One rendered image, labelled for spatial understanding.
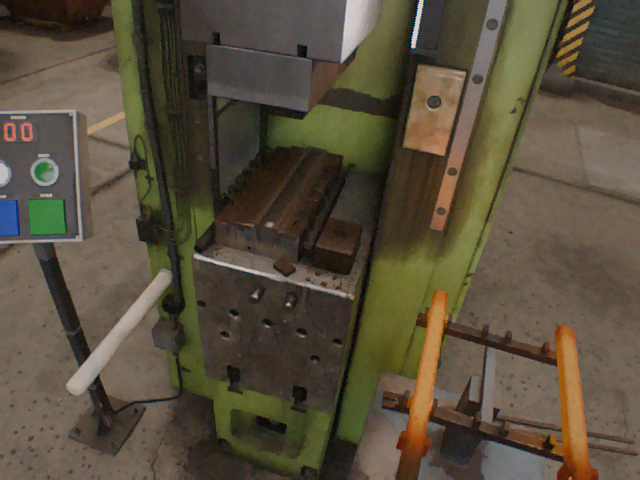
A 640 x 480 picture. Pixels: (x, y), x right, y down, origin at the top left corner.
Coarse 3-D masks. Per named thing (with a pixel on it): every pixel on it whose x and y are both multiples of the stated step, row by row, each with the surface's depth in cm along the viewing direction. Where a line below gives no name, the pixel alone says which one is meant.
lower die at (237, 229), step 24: (264, 168) 124; (288, 168) 123; (312, 168) 122; (264, 192) 112; (240, 216) 103; (288, 216) 104; (216, 240) 106; (240, 240) 104; (264, 240) 102; (288, 240) 100
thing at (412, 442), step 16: (432, 304) 91; (432, 320) 88; (432, 336) 84; (432, 352) 81; (432, 368) 78; (416, 384) 76; (432, 384) 76; (416, 400) 73; (416, 416) 71; (416, 432) 68; (400, 448) 68; (416, 448) 65; (400, 464) 67; (416, 464) 63
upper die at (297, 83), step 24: (216, 48) 79; (240, 48) 79; (216, 72) 82; (240, 72) 81; (264, 72) 80; (288, 72) 79; (312, 72) 78; (336, 72) 97; (240, 96) 84; (264, 96) 82; (288, 96) 81; (312, 96) 82
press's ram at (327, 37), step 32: (192, 0) 76; (224, 0) 74; (256, 0) 73; (288, 0) 72; (320, 0) 70; (352, 0) 72; (192, 32) 79; (224, 32) 77; (256, 32) 76; (288, 32) 75; (320, 32) 73; (352, 32) 78
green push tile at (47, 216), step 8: (32, 200) 92; (40, 200) 92; (48, 200) 93; (56, 200) 93; (64, 200) 94; (32, 208) 92; (40, 208) 93; (48, 208) 93; (56, 208) 93; (64, 208) 94; (32, 216) 92; (40, 216) 93; (48, 216) 93; (56, 216) 93; (64, 216) 94; (32, 224) 93; (40, 224) 93; (48, 224) 93; (56, 224) 94; (64, 224) 94; (32, 232) 93; (40, 232) 93; (48, 232) 94; (56, 232) 94; (64, 232) 94
